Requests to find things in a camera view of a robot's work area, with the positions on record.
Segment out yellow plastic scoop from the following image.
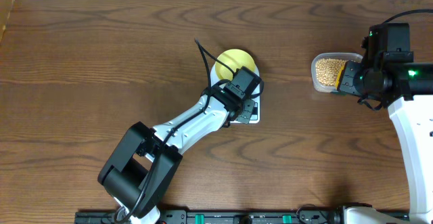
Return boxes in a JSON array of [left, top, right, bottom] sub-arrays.
[[335, 61, 347, 91]]

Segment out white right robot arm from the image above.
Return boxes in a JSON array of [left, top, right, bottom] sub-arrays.
[[336, 23, 432, 223]]

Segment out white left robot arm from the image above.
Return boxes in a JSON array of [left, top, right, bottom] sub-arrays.
[[97, 66, 263, 223]]

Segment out white digital kitchen scale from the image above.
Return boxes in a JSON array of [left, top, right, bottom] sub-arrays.
[[210, 64, 263, 124]]

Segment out yellow bowl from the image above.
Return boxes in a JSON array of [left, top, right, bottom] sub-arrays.
[[215, 49, 257, 80]]

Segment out clear container of soybeans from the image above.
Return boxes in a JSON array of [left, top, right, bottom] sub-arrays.
[[311, 52, 363, 93]]

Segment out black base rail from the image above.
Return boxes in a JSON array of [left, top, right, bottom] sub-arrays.
[[74, 206, 410, 224]]

